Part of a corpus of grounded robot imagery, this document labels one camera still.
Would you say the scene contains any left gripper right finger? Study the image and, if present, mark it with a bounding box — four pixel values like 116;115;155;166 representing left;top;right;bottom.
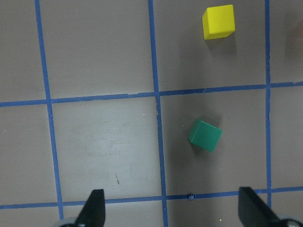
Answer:
238;187;280;227

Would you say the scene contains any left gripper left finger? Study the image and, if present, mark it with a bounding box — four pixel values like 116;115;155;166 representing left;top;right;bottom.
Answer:
73;189;105;227

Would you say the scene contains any green wooden block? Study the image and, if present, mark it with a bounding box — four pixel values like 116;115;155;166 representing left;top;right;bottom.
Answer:
187;119;223;152

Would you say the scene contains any yellow wooden block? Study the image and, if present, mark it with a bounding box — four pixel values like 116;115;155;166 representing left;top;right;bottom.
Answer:
202;5;235;40

